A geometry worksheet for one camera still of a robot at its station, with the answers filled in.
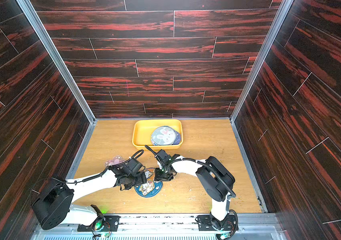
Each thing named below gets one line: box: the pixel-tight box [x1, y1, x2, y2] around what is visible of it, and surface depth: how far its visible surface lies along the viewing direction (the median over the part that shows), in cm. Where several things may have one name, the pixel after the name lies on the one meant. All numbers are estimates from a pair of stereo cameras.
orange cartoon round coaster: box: [134, 168, 163, 198], surface depth 86 cm
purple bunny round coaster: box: [172, 130, 181, 145], surface depth 108 cm
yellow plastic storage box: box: [132, 119, 184, 150], surface depth 110 cm
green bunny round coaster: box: [151, 126, 177, 146], surface depth 110 cm
